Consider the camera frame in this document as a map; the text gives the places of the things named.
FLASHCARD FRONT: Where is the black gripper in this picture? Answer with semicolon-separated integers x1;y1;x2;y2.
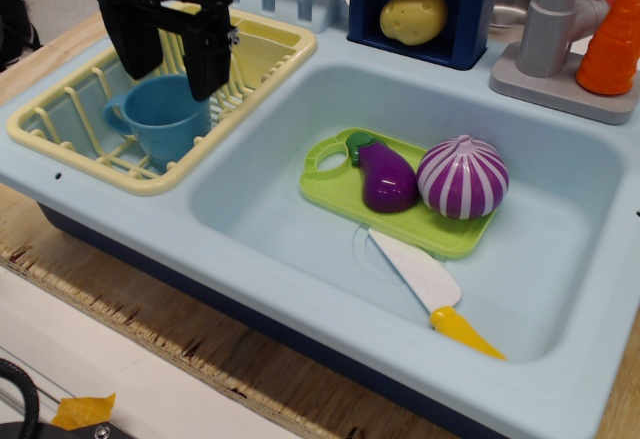
98;0;232;101

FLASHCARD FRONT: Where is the blue plastic cup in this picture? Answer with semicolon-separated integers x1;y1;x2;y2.
102;74;211;169

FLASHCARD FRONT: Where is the cream yellow drying rack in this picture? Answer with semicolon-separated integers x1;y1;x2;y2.
6;10;316;196

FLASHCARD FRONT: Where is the light blue toy sink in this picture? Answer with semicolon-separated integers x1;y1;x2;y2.
1;0;639;438

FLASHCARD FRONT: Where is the black bag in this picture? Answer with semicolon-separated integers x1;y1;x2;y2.
1;0;42;72

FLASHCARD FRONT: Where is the yellow toy potato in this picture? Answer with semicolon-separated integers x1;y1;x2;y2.
379;0;449;46

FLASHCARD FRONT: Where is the purple toy eggplant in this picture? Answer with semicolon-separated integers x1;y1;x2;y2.
346;132;419;213

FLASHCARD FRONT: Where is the purple striped toy onion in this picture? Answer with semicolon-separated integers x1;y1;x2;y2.
416;135;510;220

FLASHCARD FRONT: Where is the green plastic cutting board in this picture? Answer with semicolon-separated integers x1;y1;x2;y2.
300;128;495;258

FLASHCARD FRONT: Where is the steel bowl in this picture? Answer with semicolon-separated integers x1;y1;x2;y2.
490;0;532;30

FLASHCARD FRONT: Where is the grey toy faucet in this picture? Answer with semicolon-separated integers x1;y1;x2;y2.
489;0;639;125

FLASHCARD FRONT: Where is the yellow tape piece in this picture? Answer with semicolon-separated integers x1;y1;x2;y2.
51;393;116;431

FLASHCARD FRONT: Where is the orange toy carrot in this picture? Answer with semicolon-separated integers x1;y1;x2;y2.
576;0;639;96

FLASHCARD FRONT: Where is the black braided cable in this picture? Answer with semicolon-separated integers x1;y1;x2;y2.
0;357;40;439

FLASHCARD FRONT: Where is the white toy knife yellow handle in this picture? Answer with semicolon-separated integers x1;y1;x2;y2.
369;229;506;360

